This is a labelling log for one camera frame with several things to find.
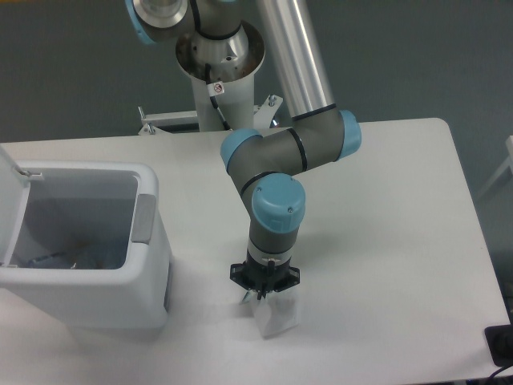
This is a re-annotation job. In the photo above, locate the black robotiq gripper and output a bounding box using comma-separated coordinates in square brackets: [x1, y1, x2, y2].
[229, 257, 301, 296]

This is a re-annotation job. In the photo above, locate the white paper bag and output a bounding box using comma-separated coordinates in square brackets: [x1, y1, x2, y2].
[239, 289, 300, 338]

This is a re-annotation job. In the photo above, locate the clear plastic water bottle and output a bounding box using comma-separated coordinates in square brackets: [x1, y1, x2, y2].
[21, 238, 128, 270]

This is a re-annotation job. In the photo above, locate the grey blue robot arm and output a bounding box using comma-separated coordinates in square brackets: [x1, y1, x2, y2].
[125, 1, 362, 298]

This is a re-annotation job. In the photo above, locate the white open trash can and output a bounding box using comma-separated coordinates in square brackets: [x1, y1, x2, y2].
[1, 152, 172, 329]

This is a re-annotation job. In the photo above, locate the black device at table edge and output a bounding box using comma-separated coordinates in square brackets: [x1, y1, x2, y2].
[484, 324, 512, 367]

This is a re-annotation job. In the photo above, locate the white furniture leg at right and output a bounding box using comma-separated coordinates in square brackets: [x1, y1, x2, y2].
[478, 136, 512, 200]

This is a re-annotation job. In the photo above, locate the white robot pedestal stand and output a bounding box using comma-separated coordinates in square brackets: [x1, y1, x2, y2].
[139, 21, 283, 135]

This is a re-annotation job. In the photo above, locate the black cable on pedestal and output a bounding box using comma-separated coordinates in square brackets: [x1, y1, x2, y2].
[204, 63, 233, 132]

